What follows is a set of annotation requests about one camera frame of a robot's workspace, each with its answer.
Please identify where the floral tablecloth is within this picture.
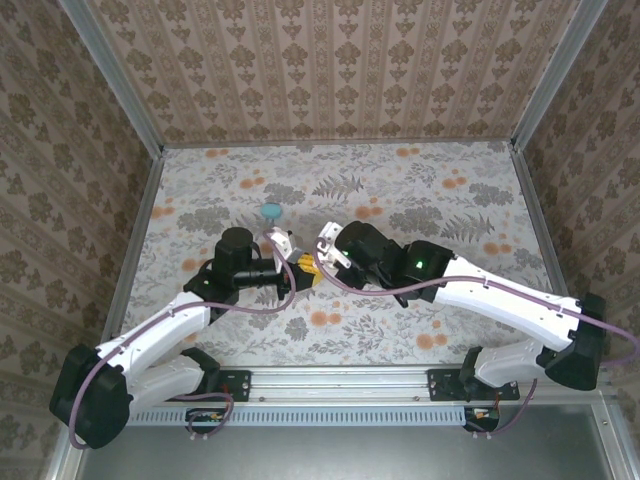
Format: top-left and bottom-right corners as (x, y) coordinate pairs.
(112, 142), (584, 369)

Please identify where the small black controller board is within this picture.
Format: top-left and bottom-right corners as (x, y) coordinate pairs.
(463, 407), (501, 434)
(185, 407), (227, 435)

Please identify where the grey metal panel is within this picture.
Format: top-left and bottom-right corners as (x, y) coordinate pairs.
(74, 404), (614, 480)

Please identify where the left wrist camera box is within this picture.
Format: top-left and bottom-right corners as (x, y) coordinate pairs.
(269, 227), (300, 262)

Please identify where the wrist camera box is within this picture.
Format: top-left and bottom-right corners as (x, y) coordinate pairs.
(315, 222), (352, 274)
(269, 227), (300, 262)

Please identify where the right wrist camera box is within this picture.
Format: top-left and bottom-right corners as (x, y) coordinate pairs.
(315, 222), (352, 274)

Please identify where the long purple right arm cable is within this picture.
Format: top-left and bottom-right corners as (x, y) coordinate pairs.
(312, 237), (640, 364)

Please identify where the long purple arm cable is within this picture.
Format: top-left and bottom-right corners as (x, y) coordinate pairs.
(68, 228), (297, 449)
(312, 237), (640, 364)

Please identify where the long purple left arm cable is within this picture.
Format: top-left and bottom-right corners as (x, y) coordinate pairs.
(68, 228), (297, 449)

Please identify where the aluminium side rail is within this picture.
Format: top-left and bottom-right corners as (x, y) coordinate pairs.
(102, 149), (166, 346)
(509, 142), (576, 301)

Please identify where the long aluminium base rail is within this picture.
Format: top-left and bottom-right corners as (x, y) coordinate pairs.
(77, 364), (619, 404)

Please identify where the white slotted cable duct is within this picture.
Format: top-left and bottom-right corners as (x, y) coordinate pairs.
(129, 407), (474, 427)

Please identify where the short purple cable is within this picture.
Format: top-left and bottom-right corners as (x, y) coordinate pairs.
(174, 391), (236, 436)
(469, 378), (540, 435)

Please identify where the aluminium corner post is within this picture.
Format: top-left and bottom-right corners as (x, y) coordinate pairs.
(510, 0), (610, 151)
(57, 0), (166, 159)

